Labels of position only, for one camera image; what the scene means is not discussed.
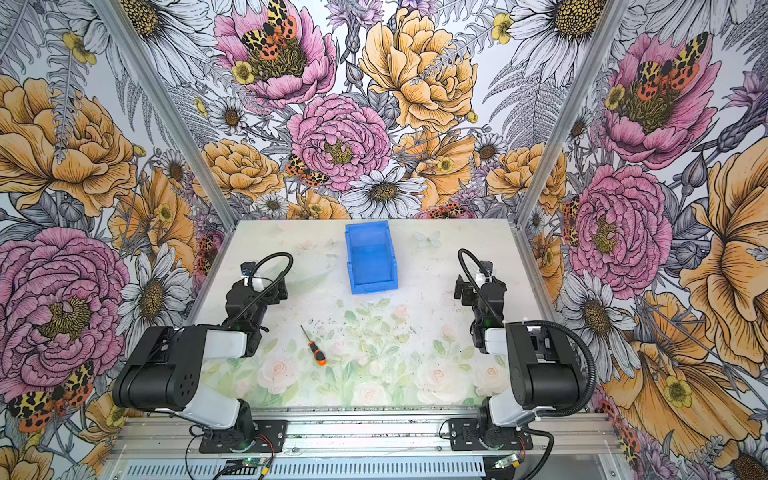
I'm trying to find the left aluminium corner post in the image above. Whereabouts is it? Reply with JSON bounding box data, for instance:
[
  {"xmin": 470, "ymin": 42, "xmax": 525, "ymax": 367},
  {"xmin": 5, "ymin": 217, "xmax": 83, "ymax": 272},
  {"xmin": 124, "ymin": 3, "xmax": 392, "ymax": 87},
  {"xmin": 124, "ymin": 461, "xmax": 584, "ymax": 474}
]
[{"xmin": 89, "ymin": 0, "xmax": 240, "ymax": 229}]

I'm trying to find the aluminium front rail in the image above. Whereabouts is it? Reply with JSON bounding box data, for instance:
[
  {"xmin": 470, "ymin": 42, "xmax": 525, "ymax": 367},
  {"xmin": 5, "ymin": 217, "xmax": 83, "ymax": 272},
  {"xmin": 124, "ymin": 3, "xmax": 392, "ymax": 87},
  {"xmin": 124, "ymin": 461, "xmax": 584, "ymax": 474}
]
[{"xmin": 107, "ymin": 407, "xmax": 625, "ymax": 463}]

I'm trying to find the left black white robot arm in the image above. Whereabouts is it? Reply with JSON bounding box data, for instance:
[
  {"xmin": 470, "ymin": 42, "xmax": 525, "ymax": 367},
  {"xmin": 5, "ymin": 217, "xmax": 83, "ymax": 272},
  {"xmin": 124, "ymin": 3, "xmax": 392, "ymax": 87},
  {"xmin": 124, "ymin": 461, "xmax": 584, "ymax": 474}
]
[{"xmin": 112, "ymin": 252, "xmax": 293, "ymax": 451}]

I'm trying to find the right aluminium corner post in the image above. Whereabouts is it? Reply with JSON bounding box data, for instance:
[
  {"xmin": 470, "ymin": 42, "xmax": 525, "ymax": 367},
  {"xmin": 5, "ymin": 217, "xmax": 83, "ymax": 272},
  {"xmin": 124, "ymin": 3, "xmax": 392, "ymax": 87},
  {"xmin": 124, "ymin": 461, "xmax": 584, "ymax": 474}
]
[{"xmin": 514, "ymin": 0, "xmax": 631, "ymax": 228}]

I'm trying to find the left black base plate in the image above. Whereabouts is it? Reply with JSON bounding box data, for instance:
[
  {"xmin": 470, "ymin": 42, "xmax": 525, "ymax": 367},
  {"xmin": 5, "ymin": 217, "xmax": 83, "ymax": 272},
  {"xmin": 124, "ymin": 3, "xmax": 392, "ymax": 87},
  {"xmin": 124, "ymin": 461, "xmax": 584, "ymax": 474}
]
[{"xmin": 199, "ymin": 420, "xmax": 288, "ymax": 454}]

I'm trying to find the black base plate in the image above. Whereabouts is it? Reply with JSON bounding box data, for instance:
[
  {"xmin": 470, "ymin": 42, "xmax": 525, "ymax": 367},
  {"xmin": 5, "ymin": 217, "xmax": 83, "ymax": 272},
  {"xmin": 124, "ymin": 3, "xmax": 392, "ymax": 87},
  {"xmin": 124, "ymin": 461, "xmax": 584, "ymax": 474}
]
[
  {"xmin": 444, "ymin": 418, "xmax": 533, "ymax": 452},
  {"xmin": 199, "ymin": 420, "xmax": 288, "ymax": 454}
]

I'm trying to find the white slotted cable duct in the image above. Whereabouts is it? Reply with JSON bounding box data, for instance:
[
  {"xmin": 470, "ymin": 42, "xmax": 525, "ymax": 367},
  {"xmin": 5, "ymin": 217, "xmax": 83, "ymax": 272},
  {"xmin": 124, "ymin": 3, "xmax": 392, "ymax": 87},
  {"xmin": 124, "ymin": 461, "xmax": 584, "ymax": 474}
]
[{"xmin": 113, "ymin": 456, "xmax": 486, "ymax": 479}]

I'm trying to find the aluminium corner post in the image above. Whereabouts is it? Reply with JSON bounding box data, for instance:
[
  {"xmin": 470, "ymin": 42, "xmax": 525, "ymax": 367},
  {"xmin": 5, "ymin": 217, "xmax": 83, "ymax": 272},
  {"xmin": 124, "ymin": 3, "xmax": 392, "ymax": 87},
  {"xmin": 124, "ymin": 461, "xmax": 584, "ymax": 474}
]
[
  {"xmin": 89, "ymin": 0, "xmax": 240, "ymax": 229},
  {"xmin": 514, "ymin": 0, "xmax": 631, "ymax": 228}
]

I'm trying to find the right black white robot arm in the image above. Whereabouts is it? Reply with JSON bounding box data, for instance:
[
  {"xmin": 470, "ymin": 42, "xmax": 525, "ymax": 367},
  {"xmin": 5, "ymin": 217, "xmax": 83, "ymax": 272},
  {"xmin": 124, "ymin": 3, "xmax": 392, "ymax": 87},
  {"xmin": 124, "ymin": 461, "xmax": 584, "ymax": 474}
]
[{"xmin": 448, "ymin": 262, "xmax": 594, "ymax": 452}]

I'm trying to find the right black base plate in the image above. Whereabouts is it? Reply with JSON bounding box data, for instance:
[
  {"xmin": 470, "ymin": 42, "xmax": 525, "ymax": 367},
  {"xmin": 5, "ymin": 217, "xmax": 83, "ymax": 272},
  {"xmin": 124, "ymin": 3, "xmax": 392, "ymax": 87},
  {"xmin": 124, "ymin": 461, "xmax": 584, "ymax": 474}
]
[{"xmin": 444, "ymin": 418, "xmax": 533, "ymax": 452}]

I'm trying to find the green circuit board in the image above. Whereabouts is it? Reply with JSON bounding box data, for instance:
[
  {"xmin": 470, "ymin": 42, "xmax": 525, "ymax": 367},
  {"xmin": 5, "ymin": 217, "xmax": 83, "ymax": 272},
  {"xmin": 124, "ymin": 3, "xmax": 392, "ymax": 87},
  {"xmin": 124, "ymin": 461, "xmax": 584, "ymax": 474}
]
[
  {"xmin": 218, "ymin": 458, "xmax": 273, "ymax": 479},
  {"xmin": 494, "ymin": 453, "xmax": 520, "ymax": 469}
]

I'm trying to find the right green circuit board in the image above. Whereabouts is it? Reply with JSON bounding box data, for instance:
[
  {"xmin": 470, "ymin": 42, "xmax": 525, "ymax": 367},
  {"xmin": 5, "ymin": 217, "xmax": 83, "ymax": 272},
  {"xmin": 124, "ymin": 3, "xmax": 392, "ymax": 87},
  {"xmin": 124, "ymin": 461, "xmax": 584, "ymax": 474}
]
[{"xmin": 494, "ymin": 453, "xmax": 520, "ymax": 469}]

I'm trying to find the blue plastic bin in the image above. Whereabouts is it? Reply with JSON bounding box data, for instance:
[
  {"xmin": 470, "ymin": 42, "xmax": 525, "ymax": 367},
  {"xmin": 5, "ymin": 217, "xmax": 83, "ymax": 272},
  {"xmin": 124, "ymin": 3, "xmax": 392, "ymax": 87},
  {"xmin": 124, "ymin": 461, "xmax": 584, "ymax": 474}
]
[{"xmin": 345, "ymin": 221, "xmax": 399, "ymax": 295}]

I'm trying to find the left green circuit board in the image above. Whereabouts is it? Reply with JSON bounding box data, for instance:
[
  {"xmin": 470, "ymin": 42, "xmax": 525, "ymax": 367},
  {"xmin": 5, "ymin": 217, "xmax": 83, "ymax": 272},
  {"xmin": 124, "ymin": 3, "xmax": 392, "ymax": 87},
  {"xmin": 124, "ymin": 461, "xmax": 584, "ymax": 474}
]
[{"xmin": 218, "ymin": 458, "xmax": 273, "ymax": 479}]

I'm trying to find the orange black handled screwdriver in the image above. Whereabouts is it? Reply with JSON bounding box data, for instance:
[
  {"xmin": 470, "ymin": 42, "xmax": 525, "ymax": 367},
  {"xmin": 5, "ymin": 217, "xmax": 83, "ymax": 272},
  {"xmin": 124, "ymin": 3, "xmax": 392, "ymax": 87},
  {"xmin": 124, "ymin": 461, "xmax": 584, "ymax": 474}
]
[{"xmin": 301, "ymin": 327, "xmax": 327, "ymax": 366}]

